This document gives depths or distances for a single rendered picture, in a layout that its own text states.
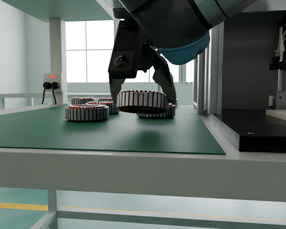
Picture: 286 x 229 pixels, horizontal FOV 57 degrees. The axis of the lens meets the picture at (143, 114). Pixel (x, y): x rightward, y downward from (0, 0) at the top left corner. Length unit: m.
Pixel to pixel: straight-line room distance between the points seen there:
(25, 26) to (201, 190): 8.09
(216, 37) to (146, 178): 0.44
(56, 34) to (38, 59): 6.60
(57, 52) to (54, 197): 0.74
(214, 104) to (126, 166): 0.39
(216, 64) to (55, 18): 0.94
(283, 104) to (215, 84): 0.18
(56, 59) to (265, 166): 1.19
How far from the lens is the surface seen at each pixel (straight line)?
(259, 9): 0.72
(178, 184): 0.34
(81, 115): 0.65
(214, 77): 0.68
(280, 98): 0.74
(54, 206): 1.52
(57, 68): 1.39
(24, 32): 8.24
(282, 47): 0.75
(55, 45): 1.40
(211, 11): 0.37
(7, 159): 0.40
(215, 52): 0.68
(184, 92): 6.98
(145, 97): 0.51
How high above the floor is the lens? 0.83
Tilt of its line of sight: 6 degrees down
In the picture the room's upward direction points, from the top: straight up
